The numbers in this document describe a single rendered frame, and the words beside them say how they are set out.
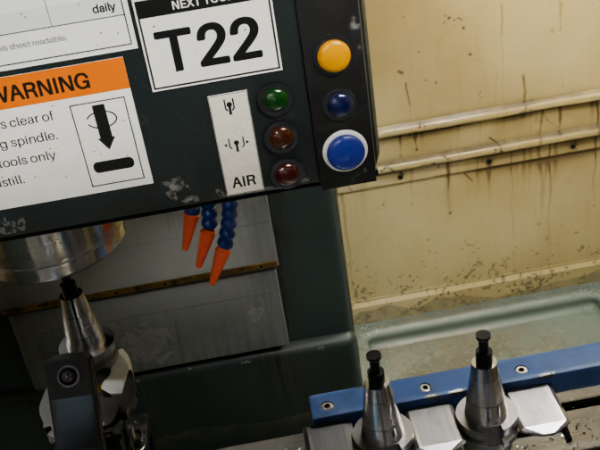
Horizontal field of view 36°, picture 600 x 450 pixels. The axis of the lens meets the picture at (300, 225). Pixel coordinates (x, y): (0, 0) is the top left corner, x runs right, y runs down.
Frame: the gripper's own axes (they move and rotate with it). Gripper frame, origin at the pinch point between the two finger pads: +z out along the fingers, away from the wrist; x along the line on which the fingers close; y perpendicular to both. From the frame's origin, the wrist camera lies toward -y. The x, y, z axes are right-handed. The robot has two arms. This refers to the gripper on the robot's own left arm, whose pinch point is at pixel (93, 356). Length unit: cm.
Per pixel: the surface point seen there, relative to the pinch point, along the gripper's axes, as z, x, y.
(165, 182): -21.4, 15.1, -31.6
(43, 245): -8.9, 1.0, -20.7
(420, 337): 76, 52, 68
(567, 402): 16, 63, 37
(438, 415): -14.7, 36.8, 4.8
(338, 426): -13.5, 26.2, 4.8
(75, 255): -8.2, 3.5, -18.6
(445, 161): 80, 61, 26
